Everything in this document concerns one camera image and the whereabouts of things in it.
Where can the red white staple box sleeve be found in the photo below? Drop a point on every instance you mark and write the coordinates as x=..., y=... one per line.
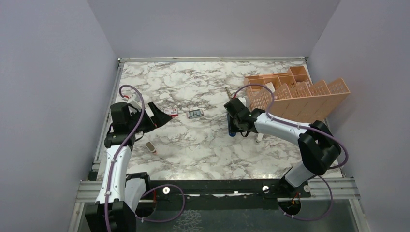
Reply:
x=171, y=111

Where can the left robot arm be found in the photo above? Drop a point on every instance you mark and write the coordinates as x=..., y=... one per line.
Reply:
x=115, y=206

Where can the clear small cup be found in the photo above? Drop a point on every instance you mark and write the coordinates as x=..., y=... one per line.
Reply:
x=244, y=100

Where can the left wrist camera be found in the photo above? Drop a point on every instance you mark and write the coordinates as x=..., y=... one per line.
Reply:
x=134, y=101

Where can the peach plastic desk organizer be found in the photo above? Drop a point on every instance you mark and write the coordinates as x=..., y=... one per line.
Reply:
x=294, y=96

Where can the blue stapler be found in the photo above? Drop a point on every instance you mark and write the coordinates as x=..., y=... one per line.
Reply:
x=231, y=128

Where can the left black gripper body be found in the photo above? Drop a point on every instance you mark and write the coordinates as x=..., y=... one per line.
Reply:
x=146, y=123

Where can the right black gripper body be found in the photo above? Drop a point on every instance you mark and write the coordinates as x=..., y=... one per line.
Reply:
x=235, y=123

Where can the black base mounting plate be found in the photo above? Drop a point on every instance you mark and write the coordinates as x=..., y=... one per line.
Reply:
x=172, y=198

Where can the small white brown eraser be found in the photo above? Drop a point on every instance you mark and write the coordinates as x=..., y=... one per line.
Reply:
x=151, y=147

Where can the staple box tray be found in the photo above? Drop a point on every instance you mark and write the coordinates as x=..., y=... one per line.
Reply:
x=191, y=114

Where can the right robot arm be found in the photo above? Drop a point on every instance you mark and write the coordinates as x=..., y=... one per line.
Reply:
x=317, y=146

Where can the white tube by organizer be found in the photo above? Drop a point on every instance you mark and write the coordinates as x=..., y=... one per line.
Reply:
x=259, y=137

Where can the aluminium front frame rail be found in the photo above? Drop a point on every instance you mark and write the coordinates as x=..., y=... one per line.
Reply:
x=314, y=189

